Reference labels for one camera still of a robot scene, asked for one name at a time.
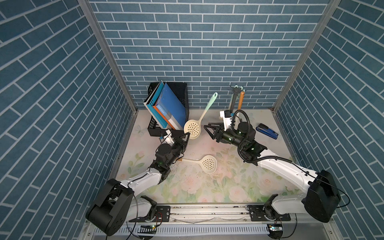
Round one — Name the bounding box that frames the blue black stapler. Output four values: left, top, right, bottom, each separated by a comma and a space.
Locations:
256, 123, 279, 140

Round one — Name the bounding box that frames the dark grey utensil rack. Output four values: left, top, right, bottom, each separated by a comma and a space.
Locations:
228, 85, 245, 112

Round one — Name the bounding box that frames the aluminium front rail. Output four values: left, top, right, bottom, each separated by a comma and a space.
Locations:
79, 203, 342, 240

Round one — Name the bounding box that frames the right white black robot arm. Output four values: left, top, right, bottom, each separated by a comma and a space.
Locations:
204, 122, 341, 223

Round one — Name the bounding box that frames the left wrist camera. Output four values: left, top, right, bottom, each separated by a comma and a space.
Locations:
160, 130, 175, 146

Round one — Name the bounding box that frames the wooden handled cream skimmer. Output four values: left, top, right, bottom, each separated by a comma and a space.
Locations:
179, 155, 218, 174

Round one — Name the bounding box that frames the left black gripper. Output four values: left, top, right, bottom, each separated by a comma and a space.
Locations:
164, 133, 189, 168

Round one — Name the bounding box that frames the wooden handled white spoon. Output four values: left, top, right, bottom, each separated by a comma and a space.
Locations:
238, 91, 245, 110

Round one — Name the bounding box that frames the diagonal mint handled skimmer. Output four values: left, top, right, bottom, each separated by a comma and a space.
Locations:
184, 92, 218, 140

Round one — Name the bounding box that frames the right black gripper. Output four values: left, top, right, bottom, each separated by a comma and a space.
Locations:
205, 123, 246, 152

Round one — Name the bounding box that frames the orange book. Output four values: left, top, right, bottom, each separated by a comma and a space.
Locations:
153, 106, 176, 130

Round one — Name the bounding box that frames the teal notebook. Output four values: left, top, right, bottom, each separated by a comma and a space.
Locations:
143, 81, 168, 129

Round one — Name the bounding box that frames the blue book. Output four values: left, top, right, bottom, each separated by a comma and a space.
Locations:
155, 84, 186, 131

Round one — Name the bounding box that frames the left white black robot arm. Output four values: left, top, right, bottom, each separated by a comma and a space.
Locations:
86, 133, 190, 236

